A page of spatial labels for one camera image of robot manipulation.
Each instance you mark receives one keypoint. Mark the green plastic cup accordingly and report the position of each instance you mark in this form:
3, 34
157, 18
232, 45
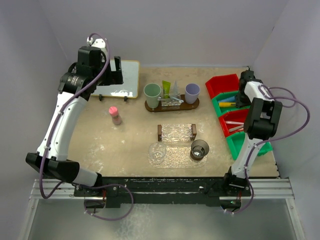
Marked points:
152, 92

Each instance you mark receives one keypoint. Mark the clear plastic cup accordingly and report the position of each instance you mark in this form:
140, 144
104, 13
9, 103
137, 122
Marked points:
157, 152

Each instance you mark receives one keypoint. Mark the blue toothpaste tube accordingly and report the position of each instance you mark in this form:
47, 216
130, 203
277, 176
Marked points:
229, 100

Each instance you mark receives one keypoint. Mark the dark wooden oval tray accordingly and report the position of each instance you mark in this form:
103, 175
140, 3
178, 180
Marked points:
184, 106

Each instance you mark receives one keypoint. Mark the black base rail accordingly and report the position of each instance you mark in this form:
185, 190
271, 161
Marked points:
164, 190

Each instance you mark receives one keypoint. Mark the pink white toothbrush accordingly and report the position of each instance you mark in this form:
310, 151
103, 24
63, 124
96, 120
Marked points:
234, 123

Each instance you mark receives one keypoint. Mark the pink cap bottle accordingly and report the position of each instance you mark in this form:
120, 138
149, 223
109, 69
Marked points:
115, 116

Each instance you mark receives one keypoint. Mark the white grey toothpaste tube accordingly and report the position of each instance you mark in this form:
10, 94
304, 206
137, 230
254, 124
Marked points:
175, 90

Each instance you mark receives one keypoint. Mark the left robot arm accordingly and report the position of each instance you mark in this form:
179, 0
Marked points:
75, 88

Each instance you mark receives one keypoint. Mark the red bin far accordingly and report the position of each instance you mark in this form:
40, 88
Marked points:
222, 84

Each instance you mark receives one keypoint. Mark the yellow toothpaste tube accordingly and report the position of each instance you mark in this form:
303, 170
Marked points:
227, 104

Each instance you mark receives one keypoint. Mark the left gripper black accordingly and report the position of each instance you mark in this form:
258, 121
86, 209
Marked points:
114, 77

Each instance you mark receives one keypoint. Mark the clear jar brown lid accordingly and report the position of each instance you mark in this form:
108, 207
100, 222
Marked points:
173, 133

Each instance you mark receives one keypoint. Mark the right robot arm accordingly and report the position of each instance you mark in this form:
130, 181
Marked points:
260, 125

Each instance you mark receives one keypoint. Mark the small whiteboard wooden frame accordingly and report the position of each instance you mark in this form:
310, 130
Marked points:
130, 86

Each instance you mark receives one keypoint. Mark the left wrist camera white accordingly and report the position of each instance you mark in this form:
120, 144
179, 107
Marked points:
98, 43

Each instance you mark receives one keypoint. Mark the green bin cups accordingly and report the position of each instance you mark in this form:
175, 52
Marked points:
235, 143

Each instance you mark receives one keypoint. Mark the purple plastic cup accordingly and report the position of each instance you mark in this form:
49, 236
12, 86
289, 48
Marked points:
192, 91

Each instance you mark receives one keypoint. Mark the dark smoked plastic cup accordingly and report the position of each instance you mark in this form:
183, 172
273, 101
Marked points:
199, 149

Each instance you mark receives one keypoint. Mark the grey toothbrush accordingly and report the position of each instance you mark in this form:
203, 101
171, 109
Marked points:
165, 99

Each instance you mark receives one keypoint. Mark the textured clear oval mat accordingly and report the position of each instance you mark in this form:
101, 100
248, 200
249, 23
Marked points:
178, 157

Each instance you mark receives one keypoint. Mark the clear acrylic toothbrush holder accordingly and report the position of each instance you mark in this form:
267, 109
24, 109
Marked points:
170, 105

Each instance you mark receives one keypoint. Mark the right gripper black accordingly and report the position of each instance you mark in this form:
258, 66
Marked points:
239, 103

